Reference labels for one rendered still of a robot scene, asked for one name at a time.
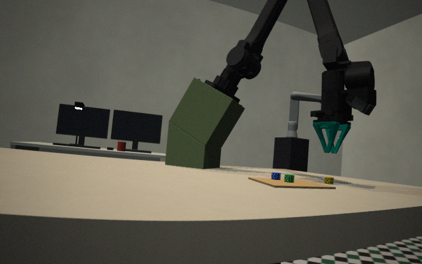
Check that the green die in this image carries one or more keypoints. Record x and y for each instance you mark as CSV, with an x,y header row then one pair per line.
x,y
289,178

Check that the blue die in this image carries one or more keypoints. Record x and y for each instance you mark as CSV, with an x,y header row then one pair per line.
x,y
275,176

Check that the yellow die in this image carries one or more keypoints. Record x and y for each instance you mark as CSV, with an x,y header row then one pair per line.
x,y
329,180

